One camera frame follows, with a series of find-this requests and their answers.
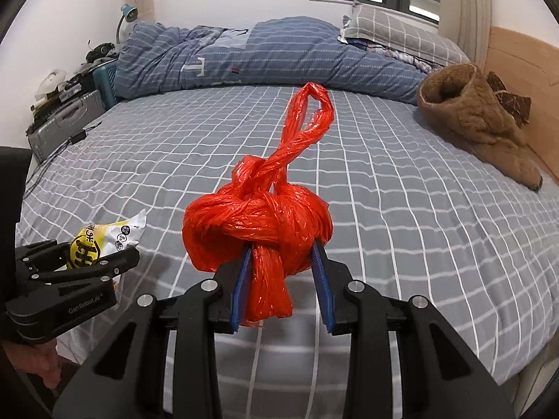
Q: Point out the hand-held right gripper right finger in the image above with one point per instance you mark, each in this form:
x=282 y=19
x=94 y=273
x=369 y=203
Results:
x=325 y=288

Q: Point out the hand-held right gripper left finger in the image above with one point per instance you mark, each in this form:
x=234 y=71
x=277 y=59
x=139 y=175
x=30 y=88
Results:
x=242 y=288

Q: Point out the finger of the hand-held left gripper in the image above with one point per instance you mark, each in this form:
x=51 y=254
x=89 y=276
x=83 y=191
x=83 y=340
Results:
x=39 y=255
x=109 y=266

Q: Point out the yellow snack wrapper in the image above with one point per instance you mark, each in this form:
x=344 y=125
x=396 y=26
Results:
x=100 y=240

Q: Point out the red plastic bag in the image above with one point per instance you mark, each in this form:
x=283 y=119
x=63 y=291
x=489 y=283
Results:
x=253 y=222

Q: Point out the person's left hand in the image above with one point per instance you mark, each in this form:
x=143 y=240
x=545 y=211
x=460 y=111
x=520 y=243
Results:
x=35 y=362

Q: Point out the grey checked bed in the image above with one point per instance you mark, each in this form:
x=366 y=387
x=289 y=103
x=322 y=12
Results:
x=393 y=227

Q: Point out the grey suitcase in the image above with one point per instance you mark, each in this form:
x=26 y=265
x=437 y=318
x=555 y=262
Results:
x=65 y=118

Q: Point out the white plastic bag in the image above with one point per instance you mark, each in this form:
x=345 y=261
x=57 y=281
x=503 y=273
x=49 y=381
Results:
x=50 y=80

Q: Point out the pile of dark small items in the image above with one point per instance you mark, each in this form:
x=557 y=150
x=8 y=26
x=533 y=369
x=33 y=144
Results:
x=74 y=83

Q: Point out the teal suitcase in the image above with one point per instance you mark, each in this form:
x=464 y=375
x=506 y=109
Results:
x=107 y=83

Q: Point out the brown fleece garment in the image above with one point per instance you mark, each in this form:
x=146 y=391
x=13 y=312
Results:
x=471 y=113

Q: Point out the blue striped duvet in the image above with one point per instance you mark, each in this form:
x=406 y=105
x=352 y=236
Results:
x=284 y=56

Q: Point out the blue desk lamp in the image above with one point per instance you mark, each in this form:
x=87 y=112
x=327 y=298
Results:
x=130 y=11

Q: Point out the grey checked pillow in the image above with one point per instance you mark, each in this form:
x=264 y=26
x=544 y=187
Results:
x=393 y=30

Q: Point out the wooden headboard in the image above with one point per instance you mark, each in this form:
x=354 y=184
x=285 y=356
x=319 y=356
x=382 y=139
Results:
x=524 y=61

